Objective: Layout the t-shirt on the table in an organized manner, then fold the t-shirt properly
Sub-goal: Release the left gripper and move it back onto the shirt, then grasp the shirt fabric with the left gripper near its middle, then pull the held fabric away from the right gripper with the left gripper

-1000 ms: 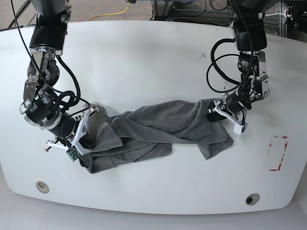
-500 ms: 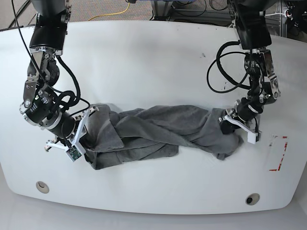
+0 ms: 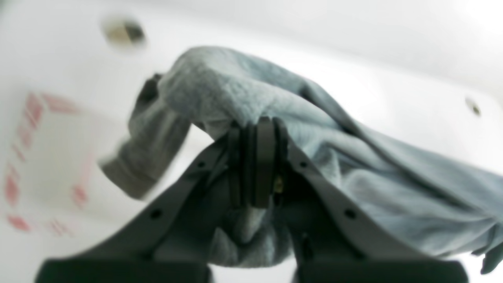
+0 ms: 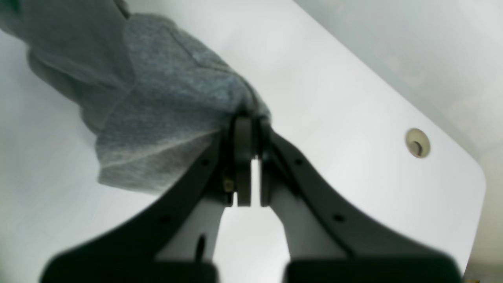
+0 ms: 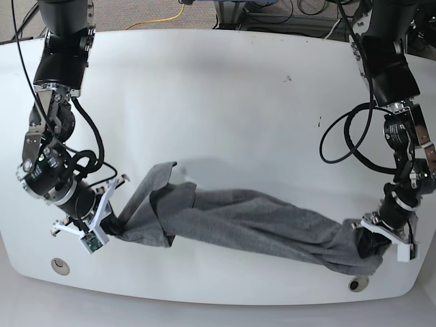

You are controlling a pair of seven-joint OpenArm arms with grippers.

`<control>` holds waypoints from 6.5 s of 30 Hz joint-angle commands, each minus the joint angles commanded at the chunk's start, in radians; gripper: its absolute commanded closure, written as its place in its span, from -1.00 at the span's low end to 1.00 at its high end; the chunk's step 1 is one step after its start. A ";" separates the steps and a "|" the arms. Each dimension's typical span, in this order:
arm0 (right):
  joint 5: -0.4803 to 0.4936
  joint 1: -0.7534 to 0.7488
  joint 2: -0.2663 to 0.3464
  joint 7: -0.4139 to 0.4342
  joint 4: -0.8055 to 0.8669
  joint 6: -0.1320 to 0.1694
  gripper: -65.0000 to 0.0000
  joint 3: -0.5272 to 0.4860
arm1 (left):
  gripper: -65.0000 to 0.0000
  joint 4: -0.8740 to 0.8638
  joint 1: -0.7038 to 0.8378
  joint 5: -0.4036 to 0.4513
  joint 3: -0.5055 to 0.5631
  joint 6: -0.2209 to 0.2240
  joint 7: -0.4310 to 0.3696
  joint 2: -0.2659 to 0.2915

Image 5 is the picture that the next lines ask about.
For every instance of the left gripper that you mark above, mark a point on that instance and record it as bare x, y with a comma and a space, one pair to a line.
392, 223

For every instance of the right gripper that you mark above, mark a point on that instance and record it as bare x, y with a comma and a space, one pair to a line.
87, 209

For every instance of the grey t-shirt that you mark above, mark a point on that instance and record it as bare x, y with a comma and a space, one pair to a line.
239, 219

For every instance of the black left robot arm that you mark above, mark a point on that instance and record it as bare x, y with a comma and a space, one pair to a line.
377, 38

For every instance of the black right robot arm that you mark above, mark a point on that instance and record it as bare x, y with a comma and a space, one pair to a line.
63, 146

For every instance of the right table grommet hole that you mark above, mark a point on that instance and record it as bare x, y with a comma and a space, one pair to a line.
358, 283

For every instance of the table grommet hole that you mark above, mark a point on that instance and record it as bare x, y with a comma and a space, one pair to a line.
358, 283
60, 266

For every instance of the left table grommet hole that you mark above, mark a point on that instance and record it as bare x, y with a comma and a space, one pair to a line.
60, 266

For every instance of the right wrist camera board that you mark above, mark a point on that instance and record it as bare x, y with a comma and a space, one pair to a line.
91, 242

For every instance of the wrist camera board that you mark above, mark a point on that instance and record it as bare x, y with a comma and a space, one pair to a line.
91, 242
414, 251

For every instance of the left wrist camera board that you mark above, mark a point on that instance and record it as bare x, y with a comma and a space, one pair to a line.
414, 251

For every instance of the aluminium frame post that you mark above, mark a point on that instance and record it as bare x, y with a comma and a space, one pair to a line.
229, 14

